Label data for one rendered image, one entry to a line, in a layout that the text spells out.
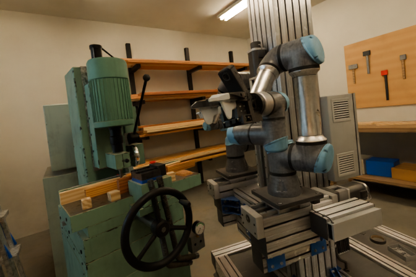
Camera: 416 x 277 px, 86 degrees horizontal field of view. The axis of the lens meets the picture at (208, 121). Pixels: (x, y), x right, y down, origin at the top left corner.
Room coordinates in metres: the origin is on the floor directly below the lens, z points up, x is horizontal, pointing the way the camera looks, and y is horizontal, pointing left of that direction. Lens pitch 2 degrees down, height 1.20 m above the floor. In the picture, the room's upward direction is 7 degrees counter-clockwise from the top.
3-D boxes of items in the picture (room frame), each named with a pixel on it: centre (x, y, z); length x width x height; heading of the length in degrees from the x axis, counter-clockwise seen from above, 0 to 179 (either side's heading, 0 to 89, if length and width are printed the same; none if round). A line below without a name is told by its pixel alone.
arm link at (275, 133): (0.74, -0.20, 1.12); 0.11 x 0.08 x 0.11; 44
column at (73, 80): (1.29, 0.64, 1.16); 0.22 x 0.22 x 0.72; 41
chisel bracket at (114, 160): (1.08, 0.45, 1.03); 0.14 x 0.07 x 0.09; 41
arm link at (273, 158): (1.00, -0.31, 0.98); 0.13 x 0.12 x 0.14; 44
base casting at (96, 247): (1.16, 0.52, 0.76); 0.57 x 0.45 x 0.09; 41
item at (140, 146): (1.31, 0.45, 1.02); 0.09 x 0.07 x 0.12; 131
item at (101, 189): (1.16, 0.34, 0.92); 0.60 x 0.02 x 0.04; 131
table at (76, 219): (1.02, 0.33, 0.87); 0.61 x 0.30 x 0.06; 131
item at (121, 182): (1.05, 0.33, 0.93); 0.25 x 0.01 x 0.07; 131
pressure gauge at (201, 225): (1.08, 0.11, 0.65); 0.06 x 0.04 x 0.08; 131
